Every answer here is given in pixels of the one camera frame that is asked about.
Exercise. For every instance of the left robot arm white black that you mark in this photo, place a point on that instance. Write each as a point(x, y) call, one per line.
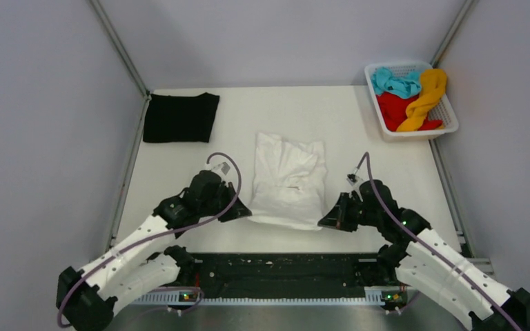
point(89, 297)

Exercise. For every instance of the cyan t shirt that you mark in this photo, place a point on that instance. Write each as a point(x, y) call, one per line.
point(384, 81)

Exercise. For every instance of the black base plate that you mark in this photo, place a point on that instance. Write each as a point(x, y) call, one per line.
point(291, 276)

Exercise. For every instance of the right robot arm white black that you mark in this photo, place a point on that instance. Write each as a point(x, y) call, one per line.
point(416, 255)

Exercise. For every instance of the white t shirt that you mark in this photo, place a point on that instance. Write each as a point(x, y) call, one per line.
point(289, 182)

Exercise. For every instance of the yellow t shirt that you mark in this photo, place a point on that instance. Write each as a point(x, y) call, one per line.
point(433, 82)

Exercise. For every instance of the white plastic basket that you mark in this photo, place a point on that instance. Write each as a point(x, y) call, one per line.
point(443, 111)

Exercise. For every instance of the right aluminium corner post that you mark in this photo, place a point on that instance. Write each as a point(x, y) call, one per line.
point(454, 28)

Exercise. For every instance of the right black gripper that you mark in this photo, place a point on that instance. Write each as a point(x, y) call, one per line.
point(337, 217)

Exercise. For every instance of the folded black t shirt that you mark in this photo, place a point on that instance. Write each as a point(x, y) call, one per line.
point(180, 119)

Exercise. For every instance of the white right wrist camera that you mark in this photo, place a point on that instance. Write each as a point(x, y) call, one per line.
point(353, 179)

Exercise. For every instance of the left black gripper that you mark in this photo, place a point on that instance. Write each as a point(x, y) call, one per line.
point(239, 209)

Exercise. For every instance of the aluminium corner post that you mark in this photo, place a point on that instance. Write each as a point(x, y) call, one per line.
point(118, 45)
point(454, 28)

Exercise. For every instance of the red t shirt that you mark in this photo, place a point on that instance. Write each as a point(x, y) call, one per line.
point(393, 109)

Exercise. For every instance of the left aluminium corner post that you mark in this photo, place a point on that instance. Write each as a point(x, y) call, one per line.
point(118, 45)

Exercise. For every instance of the aluminium front rail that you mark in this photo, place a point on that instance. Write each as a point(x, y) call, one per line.
point(186, 298)

